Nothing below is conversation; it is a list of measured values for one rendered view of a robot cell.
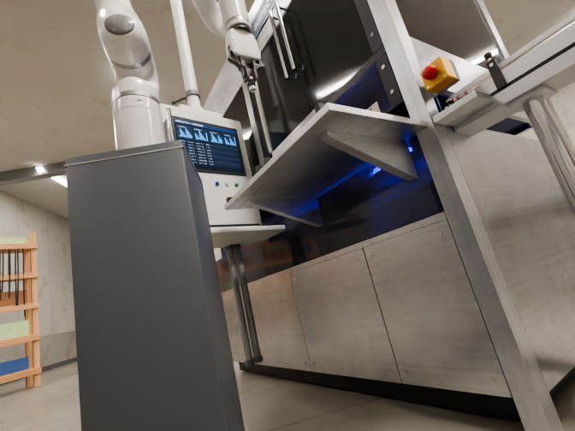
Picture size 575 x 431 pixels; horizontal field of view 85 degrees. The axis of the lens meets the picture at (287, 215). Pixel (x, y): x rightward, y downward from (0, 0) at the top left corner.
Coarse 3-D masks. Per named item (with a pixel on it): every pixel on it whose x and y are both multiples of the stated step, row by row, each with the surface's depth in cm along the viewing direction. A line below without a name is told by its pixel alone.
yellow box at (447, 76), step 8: (440, 56) 91; (432, 64) 93; (440, 64) 91; (448, 64) 92; (440, 72) 91; (448, 72) 90; (456, 72) 93; (424, 80) 95; (432, 80) 93; (440, 80) 91; (448, 80) 92; (456, 80) 93; (432, 88) 94; (440, 88) 95; (448, 88) 96
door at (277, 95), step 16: (288, 32) 154; (272, 48) 167; (272, 64) 168; (288, 64) 156; (272, 80) 169; (288, 80) 157; (272, 96) 170; (288, 96) 157; (304, 96) 147; (256, 112) 186; (272, 112) 171; (288, 112) 158; (304, 112) 148; (272, 128) 172; (288, 128) 159; (272, 144) 173
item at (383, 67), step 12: (360, 0) 115; (360, 12) 115; (372, 24) 111; (372, 36) 111; (372, 48) 112; (384, 60) 107; (384, 72) 108; (384, 84) 108; (396, 84) 104; (396, 96) 104
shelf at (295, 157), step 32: (320, 128) 81; (352, 128) 85; (384, 128) 90; (416, 128) 95; (288, 160) 96; (320, 160) 101; (352, 160) 108; (256, 192) 117; (288, 192) 126; (320, 192) 136
